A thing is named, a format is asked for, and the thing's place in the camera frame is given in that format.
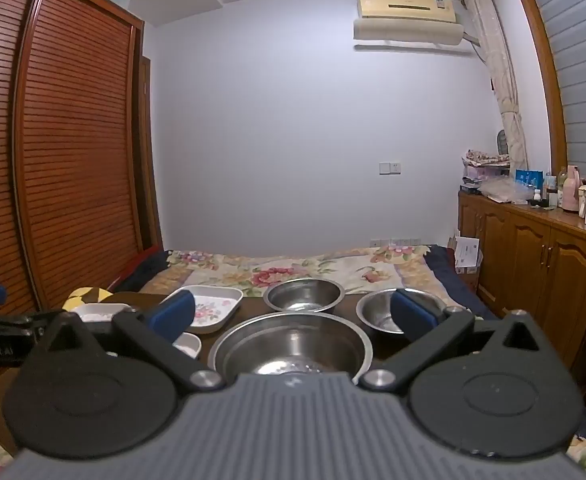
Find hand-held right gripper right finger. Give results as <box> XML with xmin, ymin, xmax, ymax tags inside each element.
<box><xmin>360</xmin><ymin>289</ymin><xmax>569</xmax><ymax>393</ymax></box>

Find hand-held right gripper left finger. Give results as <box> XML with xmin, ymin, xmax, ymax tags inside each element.
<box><xmin>23</xmin><ymin>290</ymin><xmax>226</xmax><ymax>393</ymax></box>

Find small white dish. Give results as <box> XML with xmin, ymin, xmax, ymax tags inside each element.
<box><xmin>172</xmin><ymin>332</ymin><xmax>203</xmax><ymax>360</ymax></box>

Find small steel bowl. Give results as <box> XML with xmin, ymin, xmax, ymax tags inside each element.
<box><xmin>356</xmin><ymin>288</ymin><xmax>448</xmax><ymax>335</ymax></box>

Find rectangular floral plate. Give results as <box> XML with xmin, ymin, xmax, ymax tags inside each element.
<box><xmin>159</xmin><ymin>285</ymin><xmax>244</xmax><ymax>336</ymax></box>

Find white square plate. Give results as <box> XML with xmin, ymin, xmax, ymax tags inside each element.
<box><xmin>74</xmin><ymin>302</ymin><xmax>134</xmax><ymax>324</ymax></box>

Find medium steel bowl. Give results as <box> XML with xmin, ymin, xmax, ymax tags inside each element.
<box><xmin>263</xmin><ymin>278</ymin><xmax>346</xmax><ymax>315</ymax></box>

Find large steel bowl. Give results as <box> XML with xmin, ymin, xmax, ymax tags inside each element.
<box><xmin>207</xmin><ymin>311</ymin><xmax>374</xmax><ymax>386</ymax></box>

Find dark red-edged cloth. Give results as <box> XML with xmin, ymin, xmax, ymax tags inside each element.
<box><xmin>117</xmin><ymin>248</ymin><xmax>175</xmax><ymax>294</ymax></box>

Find yellow cloth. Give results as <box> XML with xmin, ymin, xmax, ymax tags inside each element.
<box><xmin>63</xmin><ymin>286</ymin><xmax>116</xmax><ymax>311</ymax></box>

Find white paper box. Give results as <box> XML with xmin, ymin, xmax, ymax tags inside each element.
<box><xmin>452</xmin><ymin>234</ymin><xmax>482</xmax><ymax>275</ymax></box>

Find wooden cabinet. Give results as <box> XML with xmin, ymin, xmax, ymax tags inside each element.
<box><xmin>457</xmin><ymin>187</ymin><xmax>586</xmax><ymax>391</ymax></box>

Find wooden slatted wardrobe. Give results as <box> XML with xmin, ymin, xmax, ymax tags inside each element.
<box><xmin>0</xmin><ymin>0</ymin><xmax>163</xmax><ymax>401</ymax></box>

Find wooden door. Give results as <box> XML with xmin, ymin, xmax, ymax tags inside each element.
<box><xmin>137</xmin><ymin>56</ymin><xmax>165</xmax><ymax>252</ymax></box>

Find clear plastic bags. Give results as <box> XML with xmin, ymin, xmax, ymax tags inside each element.
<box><xmin>479</xmin><ymin>179</ymin><xmax>538</xmax><ymax>202</ymax></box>

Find blue box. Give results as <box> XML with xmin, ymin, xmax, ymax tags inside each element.
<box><xmin>515</xmin><ymin>168</ymin><xmax>545</xmax><ymax>189</ymax></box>

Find pink thermos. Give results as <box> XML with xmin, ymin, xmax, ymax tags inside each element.
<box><xmin>564</xmin><ymin>164</ymin><xmax>582</xmax><ymax>212</ymax></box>

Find cream curtain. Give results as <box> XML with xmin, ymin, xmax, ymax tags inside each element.
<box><xmin>462</xmin><ymin>0</ymin><xmax>530</xmax><ymax>170</ymax></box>

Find window blind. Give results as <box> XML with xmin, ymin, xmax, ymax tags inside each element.
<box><xmin>527</xmin><ymin>0</ymin><xmax>586</xmax><ymax>201</ymax></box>

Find beige air conditioner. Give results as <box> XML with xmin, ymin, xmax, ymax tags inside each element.
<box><xmin>356</xmin><ymin>0</ymin><xmax>457</xmax><ymax>24</ymax></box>

